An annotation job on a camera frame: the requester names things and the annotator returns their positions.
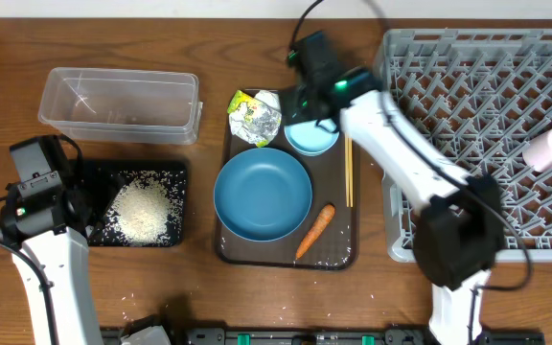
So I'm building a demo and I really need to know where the pile of white rice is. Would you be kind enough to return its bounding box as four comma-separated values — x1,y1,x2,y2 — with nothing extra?
96,170,187,247

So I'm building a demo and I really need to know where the small light blue bowl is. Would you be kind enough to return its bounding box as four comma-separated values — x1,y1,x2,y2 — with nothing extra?
285,119,339,156

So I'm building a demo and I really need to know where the large blue plate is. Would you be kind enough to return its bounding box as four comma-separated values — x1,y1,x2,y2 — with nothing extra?
213,148,313,242

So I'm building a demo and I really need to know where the white pink cup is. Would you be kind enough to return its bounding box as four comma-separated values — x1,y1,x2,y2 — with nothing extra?
522,129,552,173

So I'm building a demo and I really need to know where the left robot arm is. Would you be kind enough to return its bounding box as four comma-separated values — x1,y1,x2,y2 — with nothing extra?
0,135,110,344

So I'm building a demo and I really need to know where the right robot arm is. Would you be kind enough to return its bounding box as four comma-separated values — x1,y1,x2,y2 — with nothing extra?
279,32,505,344

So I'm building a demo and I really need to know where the grey dishwasher rack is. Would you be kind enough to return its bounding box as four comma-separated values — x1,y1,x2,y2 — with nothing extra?
374,29,552,263

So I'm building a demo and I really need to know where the black plastic tray bin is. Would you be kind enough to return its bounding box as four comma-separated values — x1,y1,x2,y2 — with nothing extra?
84,159,188,247

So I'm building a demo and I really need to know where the crumpled white tissue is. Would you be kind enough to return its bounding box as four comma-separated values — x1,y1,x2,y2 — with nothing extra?
254,90,281,112

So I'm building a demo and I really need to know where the wooden chopstick right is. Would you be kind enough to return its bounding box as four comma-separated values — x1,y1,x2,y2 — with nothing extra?
348,136,354,208

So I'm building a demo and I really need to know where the wooden chopstick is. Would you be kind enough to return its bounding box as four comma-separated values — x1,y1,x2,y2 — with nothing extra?
344,134,352,208
348,136,354,208

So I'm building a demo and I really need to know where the clear plastic bin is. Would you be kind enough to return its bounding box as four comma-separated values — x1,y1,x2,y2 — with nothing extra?
38,67,202,145

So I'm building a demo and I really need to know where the crumpled foil snack wrapper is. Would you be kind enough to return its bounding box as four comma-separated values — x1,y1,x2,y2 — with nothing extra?
227,90,282,148

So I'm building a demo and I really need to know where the wooden chopstick left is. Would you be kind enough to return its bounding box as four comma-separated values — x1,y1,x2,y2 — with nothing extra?
344,134,352,208

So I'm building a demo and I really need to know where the dark brown serving tray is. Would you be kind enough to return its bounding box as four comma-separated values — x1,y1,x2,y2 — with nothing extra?
215,129,359,270

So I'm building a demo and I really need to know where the orange carrot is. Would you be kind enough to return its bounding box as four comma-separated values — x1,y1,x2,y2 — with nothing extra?
295,204,335,260

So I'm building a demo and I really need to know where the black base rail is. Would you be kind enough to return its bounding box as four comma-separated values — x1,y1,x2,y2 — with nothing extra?
101,328,546,345

